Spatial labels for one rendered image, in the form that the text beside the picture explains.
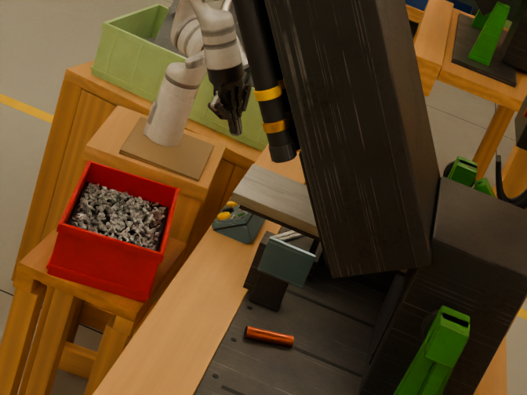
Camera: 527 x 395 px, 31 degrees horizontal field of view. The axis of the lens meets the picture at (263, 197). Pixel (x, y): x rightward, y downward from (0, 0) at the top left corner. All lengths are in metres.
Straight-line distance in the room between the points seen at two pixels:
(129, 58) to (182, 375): 1.51
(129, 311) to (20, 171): 2.20
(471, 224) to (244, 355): 0.46
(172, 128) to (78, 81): 0.61
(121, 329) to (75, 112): 1.21
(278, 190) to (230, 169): 1.02
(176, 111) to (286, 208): 0.76
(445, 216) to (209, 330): 0.47
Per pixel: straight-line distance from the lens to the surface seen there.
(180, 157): 2.46
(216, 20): 1.98
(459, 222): 1.70
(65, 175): 3.11
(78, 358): 2.73
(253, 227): 2.10
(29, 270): 1.97
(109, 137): 2.48
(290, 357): 1.77
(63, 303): 2.33
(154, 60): 2.92
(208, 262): 1.96
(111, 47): 2.97
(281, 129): 1.54
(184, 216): 2.43
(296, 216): 1.73
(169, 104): 2.43
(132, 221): 2.05
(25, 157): 4.19
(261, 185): 1.80
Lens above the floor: 1.85
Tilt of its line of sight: 24 degrees down
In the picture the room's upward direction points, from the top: 21 degrees clockwise
